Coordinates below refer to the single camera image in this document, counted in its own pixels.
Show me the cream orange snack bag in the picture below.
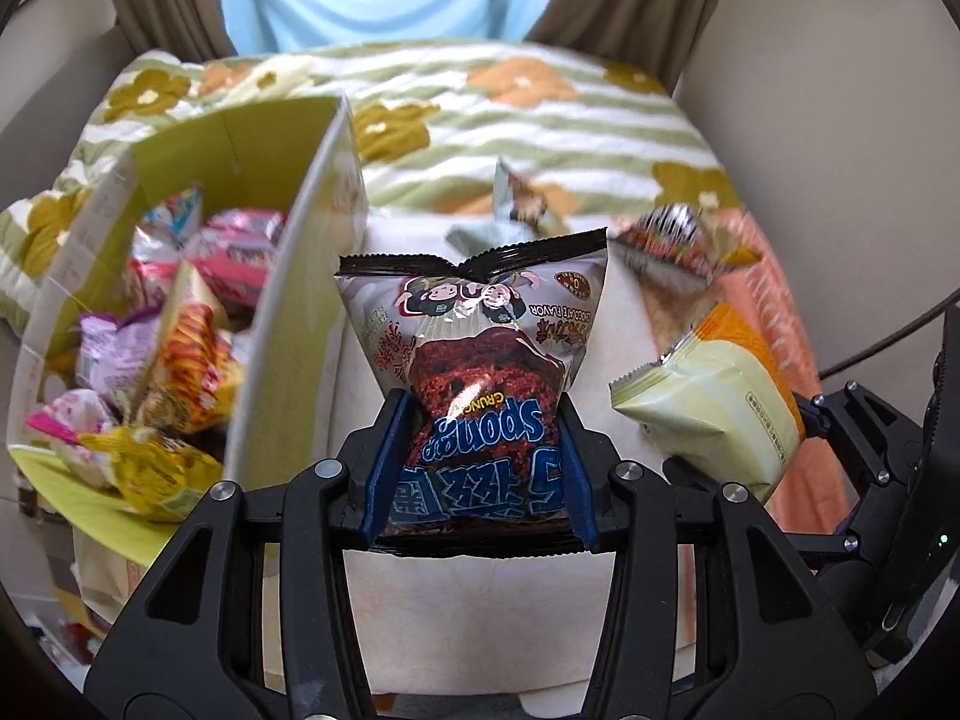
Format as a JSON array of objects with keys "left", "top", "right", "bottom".
[{"left": 608, "top": 302, "right": 805, "bottom": 502}]

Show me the brown sponge cake bag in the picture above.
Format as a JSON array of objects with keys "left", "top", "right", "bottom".
[{"left": 335, "top": 229, "right": 607, "bottom": 536}]

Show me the pink white snack bag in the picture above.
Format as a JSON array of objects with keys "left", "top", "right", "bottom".
[{"left": 184, "top": 208, "right": 286, "bottom": 307}]

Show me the pink striped snack bag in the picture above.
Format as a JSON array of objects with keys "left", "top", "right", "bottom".
[{"left": 25, "top": 388, "right": 117, "bottom": 489}]

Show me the purple snack bag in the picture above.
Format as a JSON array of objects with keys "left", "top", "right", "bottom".
[{"left": 75, "top": 309, "right": 160, "bottom": 408}]

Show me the white blue snack bag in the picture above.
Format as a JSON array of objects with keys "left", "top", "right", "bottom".
[{"left": 130, "top": 185, "right": 203, "bottom": 265}]

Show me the yellow snack bag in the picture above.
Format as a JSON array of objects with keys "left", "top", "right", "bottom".
[{"left": 78, "top": 426, "right": 223, "bottom": 523}]

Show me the green cardboard box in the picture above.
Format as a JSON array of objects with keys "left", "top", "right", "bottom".
[{"left": 7, "top": 96, "right": 368, "bottom": 566}]

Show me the orange patterned snack bag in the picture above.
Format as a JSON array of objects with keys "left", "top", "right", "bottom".
[{"left": 135, "top": 260, "right": 245, "bottom": 436}]

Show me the orange towel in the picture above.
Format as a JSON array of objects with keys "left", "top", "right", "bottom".
[{"left": 636, "top": 205, "right": 853, "bottom": 650}]

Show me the crumpled yellow red bag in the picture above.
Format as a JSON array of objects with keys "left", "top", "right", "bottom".
[{"left": 607, "top": 203, "right": 763, "bottom": 289}]

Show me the grey white snack bag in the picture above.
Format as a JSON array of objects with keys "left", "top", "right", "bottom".
[{"left": 444, "top": 160, "right": 571, "bottom": 257}]

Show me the floral striped blanket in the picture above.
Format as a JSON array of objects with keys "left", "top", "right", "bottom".
[{"left": 2, "top": 41, "right": 742, "bottom": 332}]

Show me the right brown curtain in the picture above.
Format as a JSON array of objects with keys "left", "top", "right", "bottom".
[{"left": 527, "top": 0, "right": 719, "bottom": 91}]

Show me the black cable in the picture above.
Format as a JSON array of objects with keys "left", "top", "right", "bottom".
[{"left": 817, "top": 287, "right": 960, "bottom": 382}]

